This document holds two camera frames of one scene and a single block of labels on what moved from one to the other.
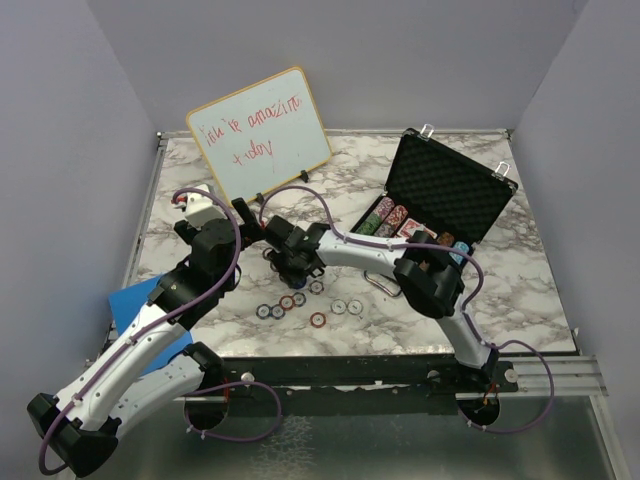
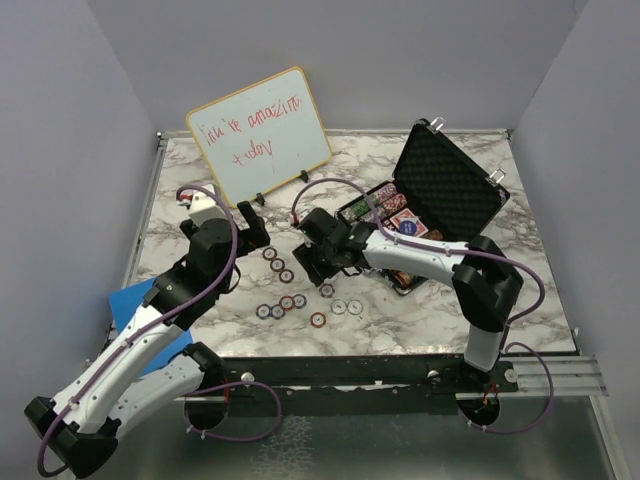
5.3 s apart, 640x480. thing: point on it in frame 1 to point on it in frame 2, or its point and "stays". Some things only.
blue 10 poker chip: x=299 y=299 stays
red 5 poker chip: x=318 y=320 stays
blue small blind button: x=299 y=283 to x=408 y=227
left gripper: x=250 y=230 stays
